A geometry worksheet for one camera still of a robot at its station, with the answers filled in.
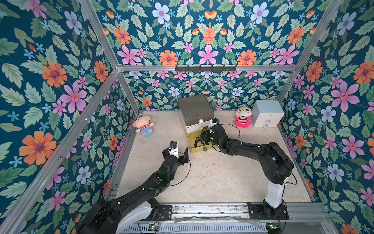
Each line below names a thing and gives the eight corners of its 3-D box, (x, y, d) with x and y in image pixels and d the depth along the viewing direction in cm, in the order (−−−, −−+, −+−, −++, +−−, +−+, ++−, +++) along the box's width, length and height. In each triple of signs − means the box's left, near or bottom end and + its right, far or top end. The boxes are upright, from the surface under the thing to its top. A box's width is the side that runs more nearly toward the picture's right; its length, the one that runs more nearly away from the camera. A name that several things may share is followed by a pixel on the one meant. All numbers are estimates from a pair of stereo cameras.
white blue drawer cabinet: (253, 128, 111) (260, 114, 99) (247, 109, 125) (252, 94, 112) (275, 128, 111) (285, 114, 99) (267, 109, 125) (275, 94, 112)
